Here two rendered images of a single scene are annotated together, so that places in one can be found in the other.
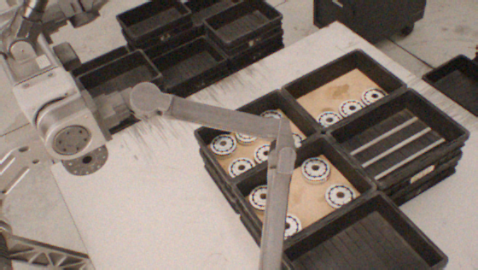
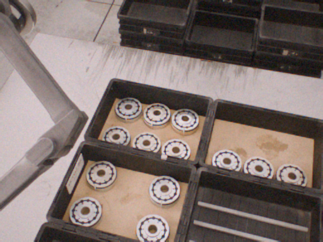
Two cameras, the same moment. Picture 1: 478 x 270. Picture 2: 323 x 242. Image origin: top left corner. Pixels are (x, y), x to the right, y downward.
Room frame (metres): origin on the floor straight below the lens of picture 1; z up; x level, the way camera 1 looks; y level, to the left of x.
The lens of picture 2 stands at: (0.52, -0.62, 2.05)
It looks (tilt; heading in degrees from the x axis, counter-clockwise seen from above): 52 degrees down; 37
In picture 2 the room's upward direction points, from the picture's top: straight up
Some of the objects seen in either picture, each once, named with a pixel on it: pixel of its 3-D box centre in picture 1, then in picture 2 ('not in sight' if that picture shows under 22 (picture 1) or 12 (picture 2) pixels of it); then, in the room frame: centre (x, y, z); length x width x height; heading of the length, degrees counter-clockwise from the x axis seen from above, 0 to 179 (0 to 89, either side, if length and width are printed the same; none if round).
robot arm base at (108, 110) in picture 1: (108, 110); not in sight; (0.90, 0.31, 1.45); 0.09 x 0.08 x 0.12; 24
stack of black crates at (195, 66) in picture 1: (192, 82); (219, 50); (2.25, 0.22, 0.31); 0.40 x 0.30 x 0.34; 114
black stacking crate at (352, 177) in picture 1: (302, 196); (125, 200); (0.92, -0.18, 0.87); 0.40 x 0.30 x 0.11; 112
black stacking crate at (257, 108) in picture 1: (257, 142); (151, 128); (1.20, -0.07, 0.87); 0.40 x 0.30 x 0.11; 112
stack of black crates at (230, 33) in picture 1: (246, 48); (286, 55); (2.41, -0.15, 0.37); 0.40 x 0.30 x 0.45; 114
